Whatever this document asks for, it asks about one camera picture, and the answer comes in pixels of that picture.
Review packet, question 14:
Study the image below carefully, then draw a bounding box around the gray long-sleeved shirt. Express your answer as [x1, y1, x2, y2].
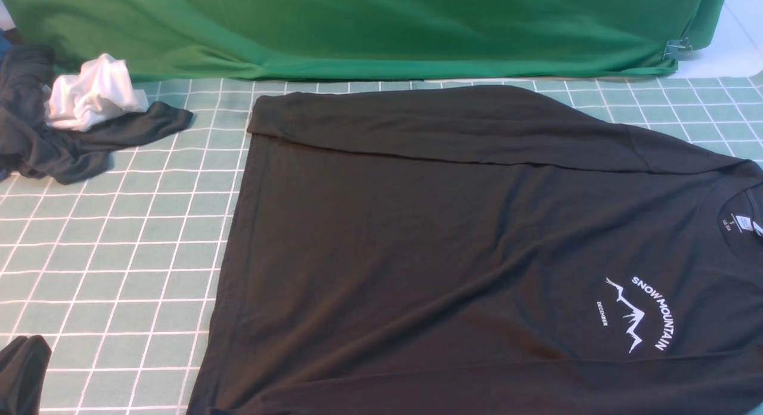
[187, 85, 762, 414]

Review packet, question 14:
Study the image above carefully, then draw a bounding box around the green checkered table mat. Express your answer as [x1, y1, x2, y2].
[2, 78, 762, 414]

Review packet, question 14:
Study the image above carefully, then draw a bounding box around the green backdrop cloth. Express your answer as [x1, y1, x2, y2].
[2, 0, 725, 81]

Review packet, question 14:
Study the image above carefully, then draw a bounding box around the white crumpled cloth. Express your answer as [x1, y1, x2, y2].
[45, 54, 149, 132]

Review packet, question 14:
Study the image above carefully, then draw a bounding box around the metal binder clip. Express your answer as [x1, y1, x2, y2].
[662, 38, 694, 61]

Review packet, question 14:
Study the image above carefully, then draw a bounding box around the dark crumpled garment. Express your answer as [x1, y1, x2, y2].
[1, 44, 194, 185]

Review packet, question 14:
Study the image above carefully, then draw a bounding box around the dark cloth at corner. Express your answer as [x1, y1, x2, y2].
[1, 335, 51, 414]

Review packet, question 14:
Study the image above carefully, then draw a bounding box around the blue object at edge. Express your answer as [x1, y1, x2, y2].
[0, 33, 12, 61]

